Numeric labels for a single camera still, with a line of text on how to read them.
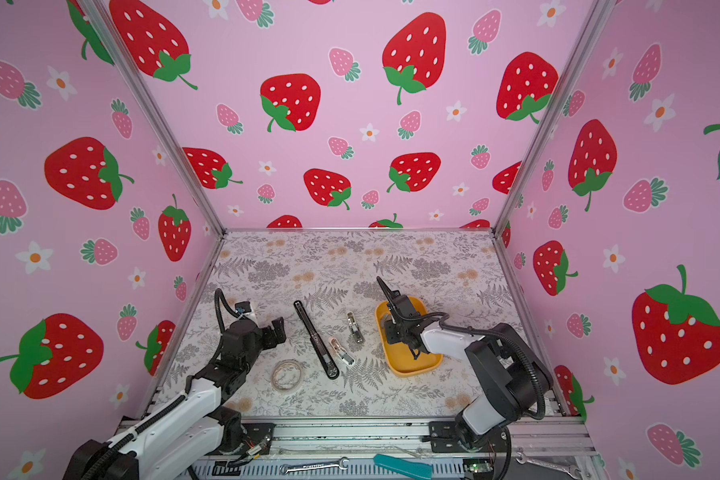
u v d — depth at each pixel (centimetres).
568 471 69
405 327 69
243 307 75
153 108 84
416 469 70
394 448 73
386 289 79
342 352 87
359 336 92
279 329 84
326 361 85
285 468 70
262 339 77
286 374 85
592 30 70
